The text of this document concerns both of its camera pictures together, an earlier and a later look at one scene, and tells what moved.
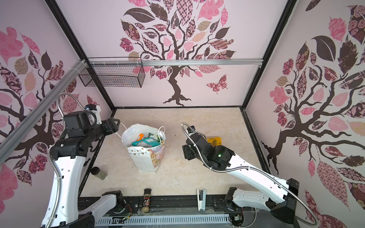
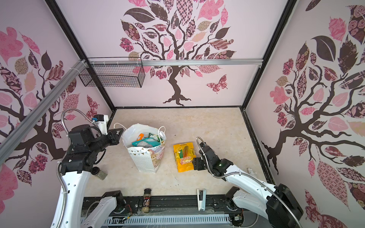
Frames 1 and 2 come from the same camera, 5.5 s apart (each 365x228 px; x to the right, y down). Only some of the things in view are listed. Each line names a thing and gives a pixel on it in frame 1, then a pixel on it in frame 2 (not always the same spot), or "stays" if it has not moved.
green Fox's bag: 155,137 stays
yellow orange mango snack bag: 215,141 → 184,153
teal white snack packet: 148,142 stays
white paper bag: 146,145 stays
